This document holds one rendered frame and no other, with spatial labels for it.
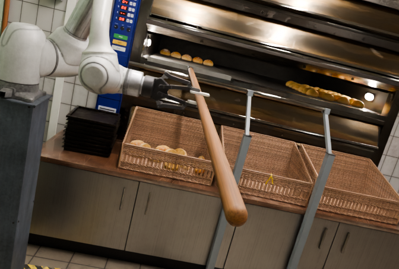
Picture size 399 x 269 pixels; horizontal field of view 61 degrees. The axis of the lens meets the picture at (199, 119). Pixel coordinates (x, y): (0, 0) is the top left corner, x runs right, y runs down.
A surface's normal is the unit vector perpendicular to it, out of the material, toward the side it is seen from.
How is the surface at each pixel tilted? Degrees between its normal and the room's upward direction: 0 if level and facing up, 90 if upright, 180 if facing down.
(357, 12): 70
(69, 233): 90
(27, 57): 88
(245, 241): 90
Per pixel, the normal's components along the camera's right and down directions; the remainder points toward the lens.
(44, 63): 0.90, 0.29
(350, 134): 0.12, -0.11
